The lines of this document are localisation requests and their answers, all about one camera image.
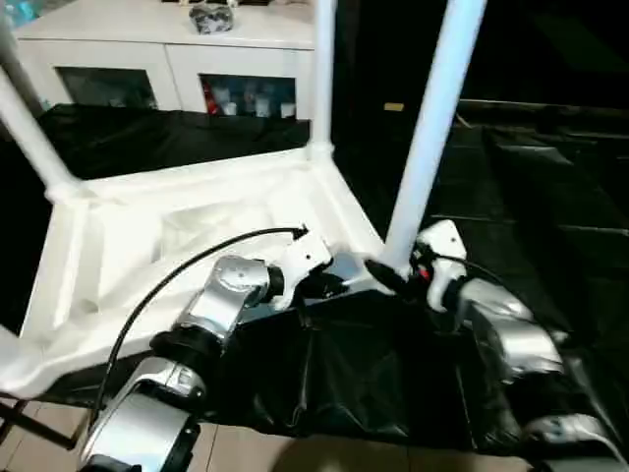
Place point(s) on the white plastic table leg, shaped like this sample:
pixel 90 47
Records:
pixel 323 74
pixel 432 113
pixel 12 354
pixel 34 142

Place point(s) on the white plastic table top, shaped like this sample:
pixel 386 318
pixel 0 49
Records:
pixel 172 206

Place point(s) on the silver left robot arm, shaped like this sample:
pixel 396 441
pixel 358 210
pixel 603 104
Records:
pixel 231 290

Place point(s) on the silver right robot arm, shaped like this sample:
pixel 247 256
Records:
pixel 516 329

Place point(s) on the black plastic mat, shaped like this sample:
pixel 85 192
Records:
pixel 516 221

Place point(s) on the small white jar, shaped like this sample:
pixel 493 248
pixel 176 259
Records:
pixel 228 108

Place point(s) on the black horizontal bar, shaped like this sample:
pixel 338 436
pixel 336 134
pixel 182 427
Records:
pixel 540 105

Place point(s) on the red box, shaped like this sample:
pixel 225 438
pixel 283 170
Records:
pixel 210 99

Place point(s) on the dark furniture with brass label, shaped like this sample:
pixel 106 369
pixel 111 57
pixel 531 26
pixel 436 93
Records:
pixel 540 44

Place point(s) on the white glass-door cabinet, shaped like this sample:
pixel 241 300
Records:
pixel 172 54

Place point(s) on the dark patterned bundle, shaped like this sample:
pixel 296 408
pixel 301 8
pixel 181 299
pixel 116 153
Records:
pixel 211 19

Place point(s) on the grey curtain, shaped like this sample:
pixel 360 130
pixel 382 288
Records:
pixel 17 54

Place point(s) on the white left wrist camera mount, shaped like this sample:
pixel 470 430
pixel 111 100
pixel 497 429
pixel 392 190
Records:
pixel 307 253

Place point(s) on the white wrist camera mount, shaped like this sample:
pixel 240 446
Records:
pixel 307 253
pixel 442 241

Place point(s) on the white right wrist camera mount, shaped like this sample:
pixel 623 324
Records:
pixel 442 241

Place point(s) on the black folding table frame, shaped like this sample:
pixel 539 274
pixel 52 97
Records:
pixel 44 425

